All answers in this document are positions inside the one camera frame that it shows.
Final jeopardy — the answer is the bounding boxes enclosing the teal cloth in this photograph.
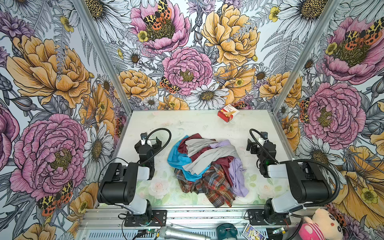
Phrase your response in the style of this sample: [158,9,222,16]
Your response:
[167,134,211,182]

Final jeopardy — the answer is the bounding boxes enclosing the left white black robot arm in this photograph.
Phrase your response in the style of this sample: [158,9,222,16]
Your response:
[97,138,162,227]

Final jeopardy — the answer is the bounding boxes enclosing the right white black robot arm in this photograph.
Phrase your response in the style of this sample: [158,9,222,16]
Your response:
[247,139,333,226]

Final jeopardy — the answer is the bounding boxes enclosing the lavender cloth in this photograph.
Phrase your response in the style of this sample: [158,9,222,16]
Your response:
[210,140,249,198]

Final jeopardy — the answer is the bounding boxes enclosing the maroon cloth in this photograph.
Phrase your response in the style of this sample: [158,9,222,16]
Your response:
[168,134,239,182]

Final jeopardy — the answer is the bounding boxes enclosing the grey cloth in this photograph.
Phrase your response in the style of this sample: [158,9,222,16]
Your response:
[183,138,241,176]

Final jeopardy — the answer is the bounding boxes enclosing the red plaid cloth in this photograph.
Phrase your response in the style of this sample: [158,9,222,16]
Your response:
[174,164,235,208]

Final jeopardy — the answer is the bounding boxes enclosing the red white small box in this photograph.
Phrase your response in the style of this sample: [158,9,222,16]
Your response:
[218,105,240,123]

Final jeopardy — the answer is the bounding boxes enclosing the colourful card pack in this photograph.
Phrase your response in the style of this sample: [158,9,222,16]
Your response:
[242,224,267,240]

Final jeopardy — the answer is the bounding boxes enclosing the green round container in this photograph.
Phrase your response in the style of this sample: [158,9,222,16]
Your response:
[216,223,238,240]

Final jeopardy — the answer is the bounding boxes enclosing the pink plush toy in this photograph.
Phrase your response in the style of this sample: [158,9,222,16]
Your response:
[299,209,343,240]

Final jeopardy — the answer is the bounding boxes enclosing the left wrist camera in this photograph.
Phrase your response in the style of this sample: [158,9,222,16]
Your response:
[140,133,148,145]

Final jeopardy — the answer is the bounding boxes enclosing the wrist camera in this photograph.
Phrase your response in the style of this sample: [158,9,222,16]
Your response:
[259,132,268,141]
[140,133,148,145]

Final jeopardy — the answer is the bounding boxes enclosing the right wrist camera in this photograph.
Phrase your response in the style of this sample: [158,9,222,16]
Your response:
[259,132,268,141]

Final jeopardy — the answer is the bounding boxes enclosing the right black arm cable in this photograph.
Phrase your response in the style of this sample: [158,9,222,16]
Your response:
[249,128,341,208]

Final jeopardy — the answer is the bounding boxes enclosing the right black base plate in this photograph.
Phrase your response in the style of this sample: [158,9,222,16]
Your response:
[247,209,291,226]

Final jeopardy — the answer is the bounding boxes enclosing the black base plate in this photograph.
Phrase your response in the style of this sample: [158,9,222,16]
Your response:
[247,209,291,226]
[124,210,168,227]

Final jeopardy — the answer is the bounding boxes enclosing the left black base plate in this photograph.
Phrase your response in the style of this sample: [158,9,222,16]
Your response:
[124,210,168,227]

